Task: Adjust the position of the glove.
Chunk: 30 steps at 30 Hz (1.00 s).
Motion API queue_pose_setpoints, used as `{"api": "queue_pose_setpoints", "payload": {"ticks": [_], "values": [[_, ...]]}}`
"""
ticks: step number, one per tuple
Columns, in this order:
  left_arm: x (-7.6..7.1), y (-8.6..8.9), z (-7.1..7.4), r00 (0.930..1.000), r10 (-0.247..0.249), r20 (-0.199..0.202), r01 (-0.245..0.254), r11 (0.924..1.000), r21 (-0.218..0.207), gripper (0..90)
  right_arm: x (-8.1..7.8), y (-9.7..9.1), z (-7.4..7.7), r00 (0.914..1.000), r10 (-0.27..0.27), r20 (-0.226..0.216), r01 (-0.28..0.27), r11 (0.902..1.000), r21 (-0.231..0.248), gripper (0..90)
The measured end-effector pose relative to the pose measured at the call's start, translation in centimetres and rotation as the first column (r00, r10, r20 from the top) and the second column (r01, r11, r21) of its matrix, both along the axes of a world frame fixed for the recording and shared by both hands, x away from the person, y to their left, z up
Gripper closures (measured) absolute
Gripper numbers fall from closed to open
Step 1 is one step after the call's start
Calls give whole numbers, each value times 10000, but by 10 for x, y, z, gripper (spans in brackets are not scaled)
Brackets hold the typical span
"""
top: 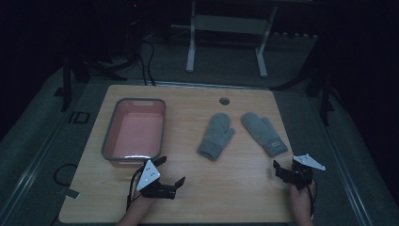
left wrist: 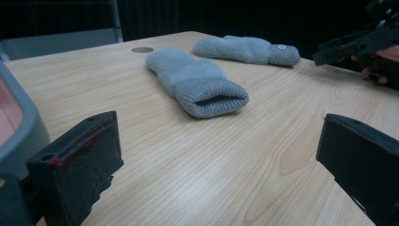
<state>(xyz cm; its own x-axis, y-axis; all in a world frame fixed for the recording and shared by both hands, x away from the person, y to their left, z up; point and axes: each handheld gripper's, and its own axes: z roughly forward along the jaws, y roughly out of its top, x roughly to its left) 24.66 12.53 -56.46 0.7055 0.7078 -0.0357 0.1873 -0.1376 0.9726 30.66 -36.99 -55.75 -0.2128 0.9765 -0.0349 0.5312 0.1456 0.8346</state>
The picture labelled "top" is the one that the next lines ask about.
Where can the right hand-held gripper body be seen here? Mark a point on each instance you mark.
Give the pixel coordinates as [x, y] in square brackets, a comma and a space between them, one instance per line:
[303, 171]

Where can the pink basin with grey rim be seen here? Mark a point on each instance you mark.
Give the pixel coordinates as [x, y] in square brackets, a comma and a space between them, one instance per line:
[135, 132]

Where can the black tripod stand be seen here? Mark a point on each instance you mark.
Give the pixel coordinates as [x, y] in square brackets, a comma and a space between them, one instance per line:
[80, 67]
[323, 91]

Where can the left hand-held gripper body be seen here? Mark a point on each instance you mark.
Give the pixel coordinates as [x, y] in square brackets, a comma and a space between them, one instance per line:
[148, 175]

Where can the grey tape piece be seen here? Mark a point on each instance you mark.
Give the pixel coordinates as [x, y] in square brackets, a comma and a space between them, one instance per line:
[69, 193]

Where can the person's right hand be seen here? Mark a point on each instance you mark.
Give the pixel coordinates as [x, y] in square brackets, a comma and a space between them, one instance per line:
[299, 199]

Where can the person's left hand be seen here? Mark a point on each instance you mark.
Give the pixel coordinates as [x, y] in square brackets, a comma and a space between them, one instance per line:
[141, 204]

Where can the grey round table grommet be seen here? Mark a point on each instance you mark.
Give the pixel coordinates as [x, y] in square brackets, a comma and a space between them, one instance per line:
[224, 101]

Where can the white metal stand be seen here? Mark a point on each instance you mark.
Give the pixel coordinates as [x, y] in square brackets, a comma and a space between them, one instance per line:
[230, 25]

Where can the grey mitten with label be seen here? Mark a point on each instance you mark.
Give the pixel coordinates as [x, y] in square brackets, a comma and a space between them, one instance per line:
[263, 132]

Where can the plain grey mitten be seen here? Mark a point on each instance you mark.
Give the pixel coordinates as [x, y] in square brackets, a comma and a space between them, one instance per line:
[216, 136]

